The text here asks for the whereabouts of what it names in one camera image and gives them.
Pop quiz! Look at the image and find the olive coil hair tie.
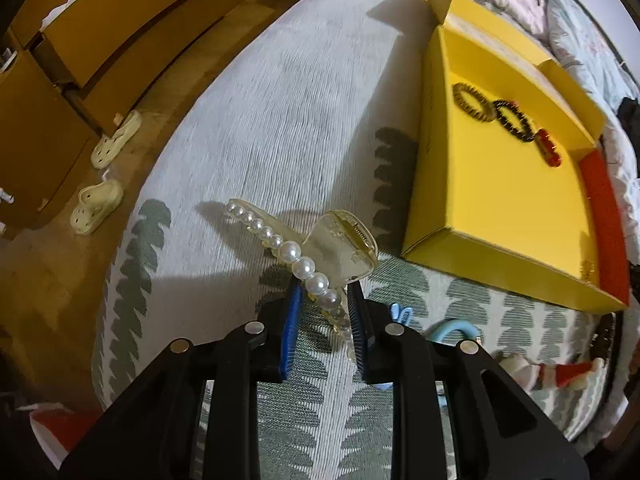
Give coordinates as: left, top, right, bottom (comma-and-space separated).
453, 82, 494, 122

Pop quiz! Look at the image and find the light blue printed duvet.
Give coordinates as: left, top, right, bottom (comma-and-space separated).
539, 0, 640, 182

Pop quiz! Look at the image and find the wooden wardrobe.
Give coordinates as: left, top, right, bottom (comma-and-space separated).
0, 0, 262, 232

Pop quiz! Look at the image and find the santa hat hair clip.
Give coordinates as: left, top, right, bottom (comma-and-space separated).
536, 359, 604, 392

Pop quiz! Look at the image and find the light blue hair tie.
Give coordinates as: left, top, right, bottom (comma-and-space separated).
390, 304, 484, 347

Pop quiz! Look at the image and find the yellow cardboard box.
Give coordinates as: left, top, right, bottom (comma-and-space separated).
402, 0, 630, 314

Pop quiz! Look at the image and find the red bead bracelet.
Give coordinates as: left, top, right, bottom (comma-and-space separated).
535, 130, 564, 167

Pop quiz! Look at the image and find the black bead bracelet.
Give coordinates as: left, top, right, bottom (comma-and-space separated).
492, 100, 537, 144

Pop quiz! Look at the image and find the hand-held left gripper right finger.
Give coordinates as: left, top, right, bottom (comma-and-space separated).
346, 282, 589, 480

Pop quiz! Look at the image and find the pearl hair claw clip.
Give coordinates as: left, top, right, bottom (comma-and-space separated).
226, 199, 379, 362

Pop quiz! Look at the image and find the black clothing pile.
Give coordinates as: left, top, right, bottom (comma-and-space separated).
617, 97, 640, 127

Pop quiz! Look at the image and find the red white bag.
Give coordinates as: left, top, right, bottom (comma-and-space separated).
29, 409, 102, 462

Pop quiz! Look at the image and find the brown seed bead bracelet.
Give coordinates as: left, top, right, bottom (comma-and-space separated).
594, 317, 618, 363

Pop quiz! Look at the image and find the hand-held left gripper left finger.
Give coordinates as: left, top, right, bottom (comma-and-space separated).
60, 280, 306, 480

